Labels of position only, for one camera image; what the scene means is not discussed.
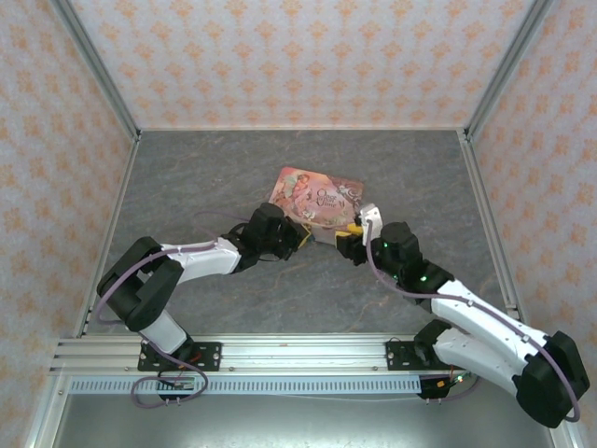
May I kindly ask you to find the pink illustrated tin box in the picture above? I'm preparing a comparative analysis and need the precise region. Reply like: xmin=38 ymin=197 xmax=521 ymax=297
xmin=267 ymin=166 xmax=367 ymax=248

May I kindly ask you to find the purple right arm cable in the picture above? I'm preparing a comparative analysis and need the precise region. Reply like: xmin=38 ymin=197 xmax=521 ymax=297
xmin=362 ymin=222 xmax=583 ymax=424

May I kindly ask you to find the white slotted cable duct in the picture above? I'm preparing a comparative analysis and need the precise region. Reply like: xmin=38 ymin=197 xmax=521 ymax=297
xmin=69 ymin=376 xmax=423 ymax=395

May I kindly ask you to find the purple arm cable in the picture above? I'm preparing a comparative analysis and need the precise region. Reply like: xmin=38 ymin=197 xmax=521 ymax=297
xmin=362 ymin=222 xmax=583 ymax=424
xmin=95 ymin=210 xmax=256 ymax=410

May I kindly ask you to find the aluminium table side rail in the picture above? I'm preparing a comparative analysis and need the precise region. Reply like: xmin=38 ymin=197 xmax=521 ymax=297
xmin=458 ymin=129 xmax=523 ymax=323
xmin=73 ymin=131 xmax=143 ymax=338

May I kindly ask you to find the aluminium frame post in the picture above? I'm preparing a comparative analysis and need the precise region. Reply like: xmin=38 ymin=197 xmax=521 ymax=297
xmin=465 ymin=0 xmax=556 ymax=137
xmin=49 ymin=0 xmax=142 ymax=137

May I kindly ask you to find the grey metal panel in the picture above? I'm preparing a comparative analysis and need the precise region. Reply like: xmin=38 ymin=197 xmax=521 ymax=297
xmin=46 ymin=393 xmax=561 ymax=448

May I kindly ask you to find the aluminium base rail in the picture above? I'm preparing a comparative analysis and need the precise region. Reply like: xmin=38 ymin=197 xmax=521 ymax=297
xmin=49 ymin=332 xmax=467 ymax=375

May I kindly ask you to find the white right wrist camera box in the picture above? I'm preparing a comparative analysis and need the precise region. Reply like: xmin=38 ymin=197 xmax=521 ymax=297
xmin=355 ymin=202 xmax=385 ymax=235

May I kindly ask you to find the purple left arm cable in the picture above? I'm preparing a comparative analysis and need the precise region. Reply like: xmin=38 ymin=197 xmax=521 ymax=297
xmin=95 ymin=210 xmax=256 ymax=410

